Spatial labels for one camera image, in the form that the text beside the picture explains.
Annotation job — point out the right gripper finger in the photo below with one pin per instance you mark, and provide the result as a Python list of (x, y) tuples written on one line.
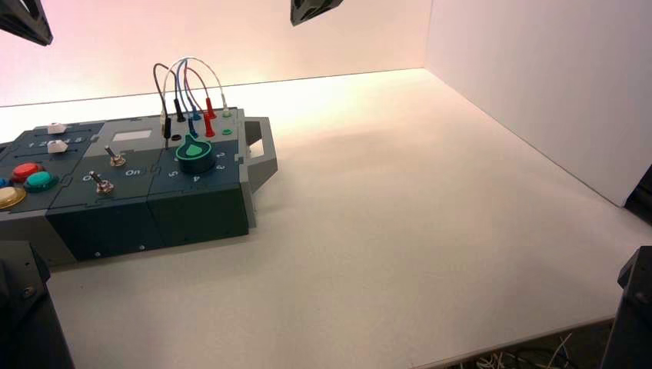
[(300, 12)]

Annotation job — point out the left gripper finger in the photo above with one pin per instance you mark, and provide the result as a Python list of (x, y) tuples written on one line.
[(15, 20)]

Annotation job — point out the dark teal grey control box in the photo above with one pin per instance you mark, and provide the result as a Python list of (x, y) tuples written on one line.
[(193, 219)]

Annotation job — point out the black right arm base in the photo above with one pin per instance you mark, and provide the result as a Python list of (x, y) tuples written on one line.
[(631, 326)]

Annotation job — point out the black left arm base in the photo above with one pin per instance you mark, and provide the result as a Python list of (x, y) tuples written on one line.
[(25, 326)]

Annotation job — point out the white slider knob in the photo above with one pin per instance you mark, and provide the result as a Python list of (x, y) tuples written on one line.
[(56, 128), (57, 146)]

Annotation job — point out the red push button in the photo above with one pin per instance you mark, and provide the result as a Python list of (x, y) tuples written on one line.
[(25, 171)]

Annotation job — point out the green push button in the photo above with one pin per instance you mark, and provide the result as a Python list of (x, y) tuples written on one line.
[(39, 180)]

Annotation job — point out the blue push button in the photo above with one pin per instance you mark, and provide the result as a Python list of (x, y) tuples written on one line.
[(2, 182)]

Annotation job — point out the white display window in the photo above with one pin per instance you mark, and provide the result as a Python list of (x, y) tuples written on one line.
[(131, 135)]

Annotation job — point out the yellow push button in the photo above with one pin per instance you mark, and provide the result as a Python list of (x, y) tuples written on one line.
[(9, 196)]

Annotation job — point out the black green rotary knob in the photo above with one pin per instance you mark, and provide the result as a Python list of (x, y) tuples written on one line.
[(196, 163)]

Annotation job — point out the dark object behind board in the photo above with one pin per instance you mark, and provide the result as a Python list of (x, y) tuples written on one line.
[(642, 198)]

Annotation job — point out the metal toggle switch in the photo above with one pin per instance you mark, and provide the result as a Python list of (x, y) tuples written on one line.
[(104, 187), (117, 161)]

